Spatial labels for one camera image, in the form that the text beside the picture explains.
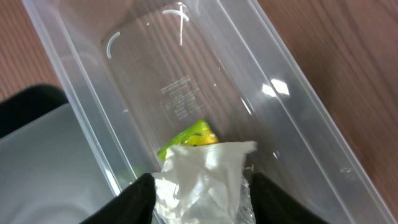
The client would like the white napkin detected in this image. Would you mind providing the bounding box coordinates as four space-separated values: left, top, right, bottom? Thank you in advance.
153 141 257 224

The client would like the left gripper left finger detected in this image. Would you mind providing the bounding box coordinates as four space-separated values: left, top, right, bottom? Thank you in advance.
81 173 156 224

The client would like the green snack wrapper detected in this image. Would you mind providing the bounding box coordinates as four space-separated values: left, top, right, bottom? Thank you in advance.
157 119 219 161

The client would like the clear plastic bin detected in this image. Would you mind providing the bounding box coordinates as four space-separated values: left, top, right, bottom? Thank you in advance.
24 0 396 223

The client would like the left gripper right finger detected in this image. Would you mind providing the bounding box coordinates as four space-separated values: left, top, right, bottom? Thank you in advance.
249 173 327 224

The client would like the black plastic tray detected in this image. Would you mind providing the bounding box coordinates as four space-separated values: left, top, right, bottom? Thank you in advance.
1 84 113 223

